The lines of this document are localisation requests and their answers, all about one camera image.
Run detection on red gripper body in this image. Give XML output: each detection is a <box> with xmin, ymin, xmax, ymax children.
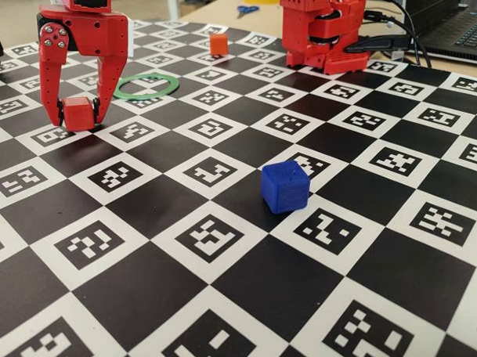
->
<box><xmin>38</xmin><ymin>0</ymin><xmax>131</xmax><ymax>61</ymax></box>

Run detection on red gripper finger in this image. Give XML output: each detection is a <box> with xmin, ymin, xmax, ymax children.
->
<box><xmin>36</xmin><ymin>21</ymin><xmax>74</xmax><ymax>128</ymax></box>
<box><xmin>89</xmin><ymin>52</ymin><xmax>132</xmax><ymax>126</ymax></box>

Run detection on red cube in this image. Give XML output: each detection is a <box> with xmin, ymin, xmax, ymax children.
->
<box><xmin>62</xmin><ymin>96</ymin><xmax>96</xmax><ymax>133</ymax></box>

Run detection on orange cube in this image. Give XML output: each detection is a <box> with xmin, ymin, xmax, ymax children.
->
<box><xmin>209</xmin><ymin>32</ymin><xmax>229</xmax><ymax>56</ymax></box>

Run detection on blue cube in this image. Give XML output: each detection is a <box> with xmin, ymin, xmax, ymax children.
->
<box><xmin>260</xmin><ymin>159</ymin><xmax>312</xmax><ymax>215</ymax></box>

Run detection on red robot base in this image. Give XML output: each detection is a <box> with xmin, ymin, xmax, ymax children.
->
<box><xmin>279</xmin><ymin>0</ymin><xmax>371</xmax><ymax>77</ymax></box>

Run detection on black white marker checkerboard mat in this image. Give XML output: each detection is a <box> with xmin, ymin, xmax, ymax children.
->
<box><xmin>0</xmin><ymin>7</ymin><xmax>477</xmax><ymax>357</ymax></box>

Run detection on black laptop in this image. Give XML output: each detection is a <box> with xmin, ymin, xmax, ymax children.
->
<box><xmin>404</xmin><ymin>0</ymin><xmax>477</xmax><ymax>66</ymax></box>

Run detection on green ring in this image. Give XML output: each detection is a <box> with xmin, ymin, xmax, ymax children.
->
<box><xmin>114</xmin><ymin>72</ymin><xmax>181</xmax><ymax>100</ymax></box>

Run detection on blue handled scissors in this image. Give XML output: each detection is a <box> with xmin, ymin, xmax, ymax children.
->
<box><xmin>235</xmin><ymin>4</ymin><xmax>260</xmax><ymax>20</ymax></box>

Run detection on black flat plug cable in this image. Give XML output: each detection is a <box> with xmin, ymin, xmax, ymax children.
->
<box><xmin>345</xmin><ymin>33</ymin><xmax>434</xmax><ymax>72</ymax></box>

